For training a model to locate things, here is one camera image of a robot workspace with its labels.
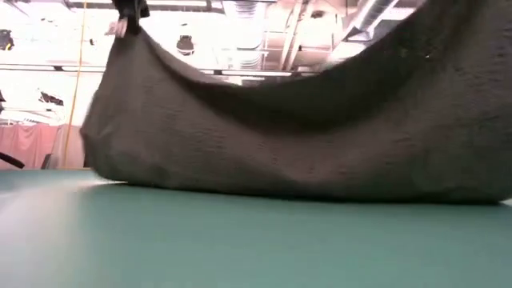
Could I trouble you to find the black ceiling device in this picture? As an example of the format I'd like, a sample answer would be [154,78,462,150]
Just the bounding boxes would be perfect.
[0,29,15,52]

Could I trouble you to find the long ceiling light bar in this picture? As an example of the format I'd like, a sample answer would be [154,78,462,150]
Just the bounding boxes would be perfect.
[0,63,333,78]

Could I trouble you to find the grey woven towel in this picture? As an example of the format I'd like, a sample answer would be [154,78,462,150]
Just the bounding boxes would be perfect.
[78,0,512,204]

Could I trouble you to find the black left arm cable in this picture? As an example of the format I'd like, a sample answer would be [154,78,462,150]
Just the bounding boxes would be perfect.
[0,150,26,170]

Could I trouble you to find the black ceiling track light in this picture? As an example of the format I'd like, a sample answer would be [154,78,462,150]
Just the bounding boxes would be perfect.
[38,90,65,107]

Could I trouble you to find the pink curtain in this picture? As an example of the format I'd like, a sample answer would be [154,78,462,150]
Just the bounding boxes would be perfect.
[0,122,86,170]

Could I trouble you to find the ribbed silver ceiling duct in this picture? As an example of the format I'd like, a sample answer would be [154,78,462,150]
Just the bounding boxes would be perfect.
[222,0,266,71]

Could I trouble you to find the black dome ceiling camera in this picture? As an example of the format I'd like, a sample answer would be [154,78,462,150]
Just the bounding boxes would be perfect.
[176,34,196,57]

